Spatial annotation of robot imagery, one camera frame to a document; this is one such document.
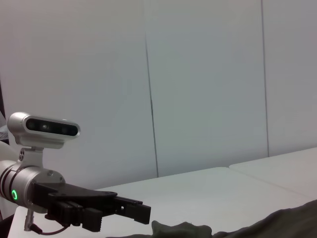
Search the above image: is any left gripper cable connector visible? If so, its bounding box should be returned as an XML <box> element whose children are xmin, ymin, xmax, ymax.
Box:
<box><xmin>23</xmin><ymin>208</ymin><xmax>84</xmax><ymax>235</ymax></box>

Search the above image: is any dark green printed t-shirt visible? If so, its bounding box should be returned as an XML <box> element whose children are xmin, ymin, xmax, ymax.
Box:
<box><xmin>106</xmin><ymin>199</ymin><xmax>317</xmax><ymax>238</ymax></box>

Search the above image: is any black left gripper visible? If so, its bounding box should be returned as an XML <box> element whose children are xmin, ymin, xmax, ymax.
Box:
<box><xmin>30</xmin><ymin>182</ymin><xmax>152</xmax><ymax>233</ymax></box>

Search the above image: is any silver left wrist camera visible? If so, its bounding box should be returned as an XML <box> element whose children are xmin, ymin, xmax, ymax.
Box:
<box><xmin>7</xmin><ymin>112</ymin><xmax>81</xmax><ymax>172</ymax></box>

